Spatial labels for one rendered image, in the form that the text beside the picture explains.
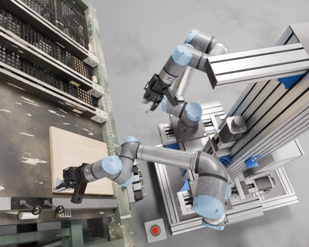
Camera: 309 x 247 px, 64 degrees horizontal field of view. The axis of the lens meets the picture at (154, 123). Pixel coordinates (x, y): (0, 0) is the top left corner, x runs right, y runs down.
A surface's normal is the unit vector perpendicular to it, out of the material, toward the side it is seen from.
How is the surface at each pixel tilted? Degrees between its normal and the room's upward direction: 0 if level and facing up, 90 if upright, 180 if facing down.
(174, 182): 0
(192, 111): 7
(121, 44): 0
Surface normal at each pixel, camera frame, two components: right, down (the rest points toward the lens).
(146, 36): 0.05, -0.43
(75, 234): 0.85, -0.37
